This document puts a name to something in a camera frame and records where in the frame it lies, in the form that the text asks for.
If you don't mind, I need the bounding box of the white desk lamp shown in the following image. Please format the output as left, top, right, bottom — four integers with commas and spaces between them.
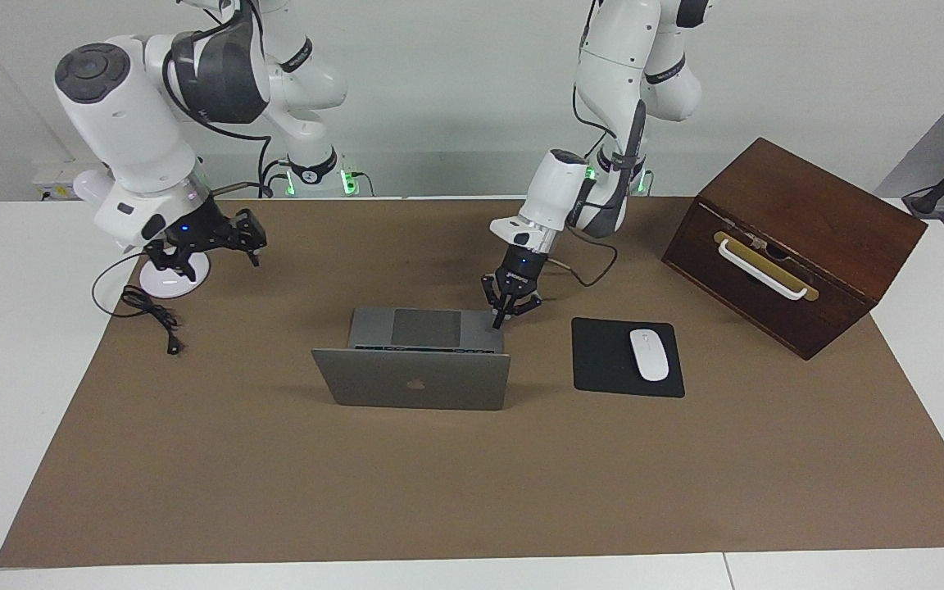
73, 169, 211, 300

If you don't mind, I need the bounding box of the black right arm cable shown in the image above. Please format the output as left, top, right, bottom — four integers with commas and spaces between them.
162, 0, 276, 199

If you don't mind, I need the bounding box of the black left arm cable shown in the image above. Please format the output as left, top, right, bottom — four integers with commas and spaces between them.
550, 82, 619, 288

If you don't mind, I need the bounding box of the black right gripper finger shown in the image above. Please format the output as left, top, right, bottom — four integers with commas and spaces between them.
143, 239, 197, 282
226, 209, 268, 267

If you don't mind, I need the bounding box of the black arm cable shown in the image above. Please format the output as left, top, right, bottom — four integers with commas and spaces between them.
162, 0, 276, 199
550, 82, 619, 288

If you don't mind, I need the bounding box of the brass handle plate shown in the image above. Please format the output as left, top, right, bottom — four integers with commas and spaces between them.
714, 231, 819, 302

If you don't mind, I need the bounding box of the white computer mouse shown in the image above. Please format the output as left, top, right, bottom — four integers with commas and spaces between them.
629, 329, 670, 383

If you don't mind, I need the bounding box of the black mouse pad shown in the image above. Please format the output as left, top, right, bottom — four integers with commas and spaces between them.
571, 317, 686, 399

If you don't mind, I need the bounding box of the white box handle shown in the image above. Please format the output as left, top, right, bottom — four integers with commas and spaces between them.
718, 238, 810, 301

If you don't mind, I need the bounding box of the brown table mat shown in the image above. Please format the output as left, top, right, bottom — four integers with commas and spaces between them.
0, 195, 944, 569

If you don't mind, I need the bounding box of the black base cable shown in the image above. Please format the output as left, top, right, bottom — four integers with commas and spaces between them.
261, 160, 293, 199

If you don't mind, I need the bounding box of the dark brown wooden box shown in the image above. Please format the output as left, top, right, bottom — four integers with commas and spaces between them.
661, 137, 928, 361

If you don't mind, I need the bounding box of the silver laptop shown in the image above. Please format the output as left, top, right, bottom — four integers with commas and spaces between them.
311, 306, 512, 411

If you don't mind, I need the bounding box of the white wall socket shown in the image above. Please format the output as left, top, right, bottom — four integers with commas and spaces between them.
32, 160, 79, 202

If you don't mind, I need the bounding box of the black lamp power cable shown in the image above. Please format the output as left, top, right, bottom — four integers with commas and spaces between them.
92, 250, 186, 356

